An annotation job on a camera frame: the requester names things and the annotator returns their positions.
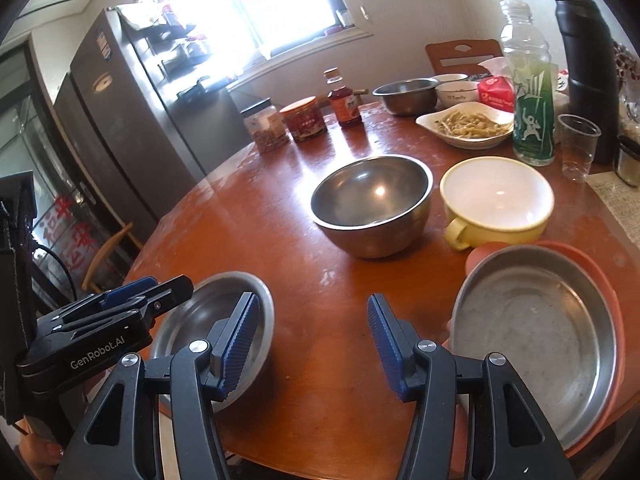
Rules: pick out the sauce bottle with orange label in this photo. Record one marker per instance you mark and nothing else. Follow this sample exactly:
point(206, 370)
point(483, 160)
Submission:
point(345, 105)

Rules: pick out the clear plastic food jar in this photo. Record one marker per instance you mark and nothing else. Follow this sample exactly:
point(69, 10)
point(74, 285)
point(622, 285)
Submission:
point(265, 130)

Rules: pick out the cooked bean sprouts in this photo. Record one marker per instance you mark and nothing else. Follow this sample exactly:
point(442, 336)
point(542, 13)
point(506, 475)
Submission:
point(470, 122)

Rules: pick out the red labelled jar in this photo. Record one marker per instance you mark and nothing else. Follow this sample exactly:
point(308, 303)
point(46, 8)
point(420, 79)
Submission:
point(303, 122)

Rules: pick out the person's left hand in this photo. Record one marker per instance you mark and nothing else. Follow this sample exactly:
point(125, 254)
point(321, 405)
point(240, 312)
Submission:
point(42, 452)

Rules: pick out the sheet of paper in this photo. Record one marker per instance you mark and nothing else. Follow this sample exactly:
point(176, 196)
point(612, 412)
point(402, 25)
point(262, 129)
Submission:
point(617, 200)

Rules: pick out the white ceramic bowl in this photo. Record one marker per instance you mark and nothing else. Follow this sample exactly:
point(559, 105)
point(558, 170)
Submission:
point(455, 96)
point(447, 78)

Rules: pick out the wooden chair back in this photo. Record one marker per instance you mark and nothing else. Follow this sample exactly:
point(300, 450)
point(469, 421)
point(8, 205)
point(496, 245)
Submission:
point(462, 57)

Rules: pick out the black thermos flask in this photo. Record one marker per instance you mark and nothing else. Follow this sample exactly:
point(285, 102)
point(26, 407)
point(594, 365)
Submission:
point(587, 70)

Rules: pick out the wide steel bowl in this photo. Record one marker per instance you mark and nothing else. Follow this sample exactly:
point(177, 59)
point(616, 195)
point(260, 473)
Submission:
point(405, 97)

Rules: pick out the black fridge side rack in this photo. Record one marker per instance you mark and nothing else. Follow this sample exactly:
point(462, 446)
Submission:
point(175, 55)

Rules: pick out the deep steel bowl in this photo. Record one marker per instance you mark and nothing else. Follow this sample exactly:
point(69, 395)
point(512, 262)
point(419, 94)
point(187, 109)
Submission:
point(370, 200)

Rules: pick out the glass door with red stickers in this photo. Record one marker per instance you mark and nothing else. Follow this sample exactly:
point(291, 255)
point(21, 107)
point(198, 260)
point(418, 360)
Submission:
point(30, 125)

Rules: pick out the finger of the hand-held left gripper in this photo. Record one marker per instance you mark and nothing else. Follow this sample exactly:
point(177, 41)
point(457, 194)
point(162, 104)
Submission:
point(127, 290)
point(170, 295)

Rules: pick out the window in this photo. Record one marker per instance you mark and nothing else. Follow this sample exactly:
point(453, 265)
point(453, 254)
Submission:
point(280, 0)

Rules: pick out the small steel bowl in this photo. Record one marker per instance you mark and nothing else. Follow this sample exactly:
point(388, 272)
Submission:
point(200, 305)

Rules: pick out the grey refrigerator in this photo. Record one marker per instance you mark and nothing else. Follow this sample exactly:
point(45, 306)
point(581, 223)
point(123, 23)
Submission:
point(125, 135)

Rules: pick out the clear plastic cup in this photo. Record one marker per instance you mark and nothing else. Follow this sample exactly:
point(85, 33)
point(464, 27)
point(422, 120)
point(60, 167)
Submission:
point(577, 152)

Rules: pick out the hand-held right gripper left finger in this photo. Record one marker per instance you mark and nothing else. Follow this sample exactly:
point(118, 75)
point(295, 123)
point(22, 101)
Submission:
point(240, 347)

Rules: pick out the pink plastic plate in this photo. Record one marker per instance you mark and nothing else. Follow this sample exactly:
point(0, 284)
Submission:
point(620, 360)

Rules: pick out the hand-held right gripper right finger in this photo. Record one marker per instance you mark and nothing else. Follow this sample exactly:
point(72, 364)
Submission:
point(385, 347)

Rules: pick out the red tissue packet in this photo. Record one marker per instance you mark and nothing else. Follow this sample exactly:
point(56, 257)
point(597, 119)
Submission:
point(495, 92)

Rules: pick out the green labelled plastic bottle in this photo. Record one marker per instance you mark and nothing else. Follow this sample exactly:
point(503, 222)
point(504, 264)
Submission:
point(530, 110)

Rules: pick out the white oval dish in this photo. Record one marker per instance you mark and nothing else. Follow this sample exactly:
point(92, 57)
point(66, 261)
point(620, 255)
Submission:
point(430, 125)

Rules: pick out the shallow steel plate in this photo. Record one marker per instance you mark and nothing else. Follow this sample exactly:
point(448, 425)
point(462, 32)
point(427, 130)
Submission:
point(535, 340)

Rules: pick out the wooden stool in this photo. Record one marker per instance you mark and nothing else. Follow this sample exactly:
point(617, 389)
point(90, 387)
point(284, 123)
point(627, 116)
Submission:
point(112, 255)

